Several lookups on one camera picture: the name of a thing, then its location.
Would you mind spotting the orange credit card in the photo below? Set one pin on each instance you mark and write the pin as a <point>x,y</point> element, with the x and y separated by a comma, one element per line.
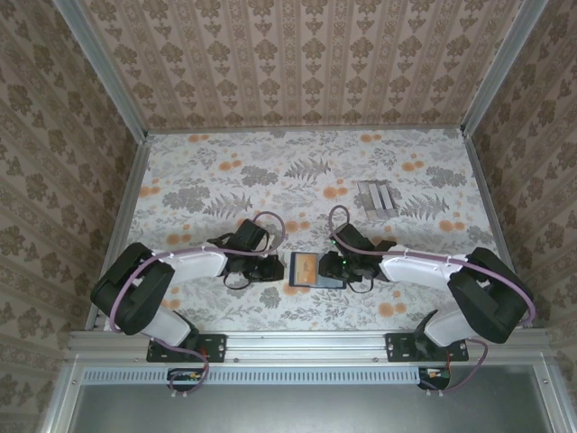
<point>308,268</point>

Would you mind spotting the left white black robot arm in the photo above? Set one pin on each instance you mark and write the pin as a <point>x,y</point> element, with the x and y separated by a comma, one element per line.
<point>194,266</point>

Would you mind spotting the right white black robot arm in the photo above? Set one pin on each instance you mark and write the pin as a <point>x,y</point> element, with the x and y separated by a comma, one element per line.
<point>414,268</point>

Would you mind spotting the floral table cover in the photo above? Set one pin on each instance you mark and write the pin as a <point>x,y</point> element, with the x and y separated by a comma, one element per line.
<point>225,158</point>

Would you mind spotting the grey metal panel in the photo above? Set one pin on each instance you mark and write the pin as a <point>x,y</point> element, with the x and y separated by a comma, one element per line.
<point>306,410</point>

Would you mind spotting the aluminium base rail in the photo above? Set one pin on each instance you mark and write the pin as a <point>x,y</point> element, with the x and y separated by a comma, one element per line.
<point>306,345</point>

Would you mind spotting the aluminium table end rail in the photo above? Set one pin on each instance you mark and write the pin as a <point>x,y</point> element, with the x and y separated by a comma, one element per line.
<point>306,131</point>

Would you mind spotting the aluminium table side rail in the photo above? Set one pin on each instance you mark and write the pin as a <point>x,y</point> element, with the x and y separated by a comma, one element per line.
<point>121,225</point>
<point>495,225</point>

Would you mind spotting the aluminium frame post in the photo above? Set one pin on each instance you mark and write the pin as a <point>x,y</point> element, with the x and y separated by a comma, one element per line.
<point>501,67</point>
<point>104,72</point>

